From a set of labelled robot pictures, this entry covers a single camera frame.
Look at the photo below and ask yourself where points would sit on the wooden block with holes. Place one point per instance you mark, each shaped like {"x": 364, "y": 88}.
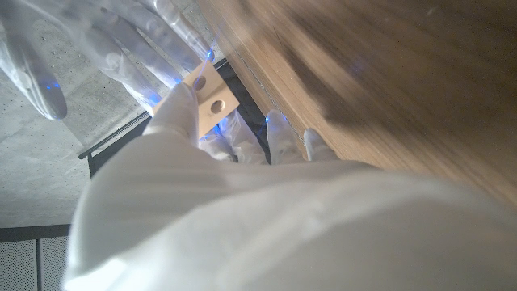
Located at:
{"x": 210, "y": 99}

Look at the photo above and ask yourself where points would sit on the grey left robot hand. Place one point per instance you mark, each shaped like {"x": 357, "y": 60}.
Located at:
{"x": 262, "y": 226}

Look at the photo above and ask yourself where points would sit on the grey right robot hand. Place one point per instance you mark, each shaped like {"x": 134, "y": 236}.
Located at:
{"x": 101, "y": 48}

